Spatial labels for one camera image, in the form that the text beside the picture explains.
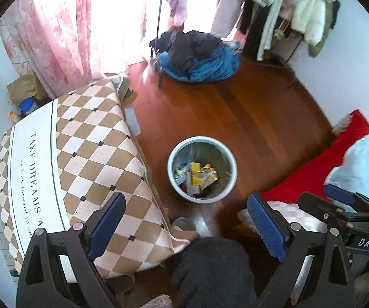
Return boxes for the orange snack packet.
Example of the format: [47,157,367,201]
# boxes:
[200,164,219,190]

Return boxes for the yellow snack box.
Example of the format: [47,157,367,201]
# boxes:
[190,162,202,186]

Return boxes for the white blue small box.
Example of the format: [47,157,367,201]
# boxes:
[175,163,191,185]

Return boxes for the white round trash bin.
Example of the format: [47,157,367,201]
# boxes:
[167,136,237,204]

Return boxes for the red blanket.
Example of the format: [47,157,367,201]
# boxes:
[262,110,369,204]

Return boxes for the checkered tablecloth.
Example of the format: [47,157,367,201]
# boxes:
[0,76,198,279]

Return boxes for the grey slipper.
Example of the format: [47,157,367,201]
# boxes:
[171,217,196,232]

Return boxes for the orange small bottle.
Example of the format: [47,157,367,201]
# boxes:
[9,111,21,124]

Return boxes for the blue lidded jar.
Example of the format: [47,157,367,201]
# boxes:
[19,97,38,116]

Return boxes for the brown paper bag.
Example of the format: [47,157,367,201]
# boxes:
[7,72,48,106]

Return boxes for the blue and black clothes pile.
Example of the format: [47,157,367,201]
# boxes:
[149,28,241,83]

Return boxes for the hanging jackets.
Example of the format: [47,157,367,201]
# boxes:
[167,0,340,61]

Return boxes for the pink floral curtain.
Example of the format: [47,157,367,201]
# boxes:
[0,0,147,97]

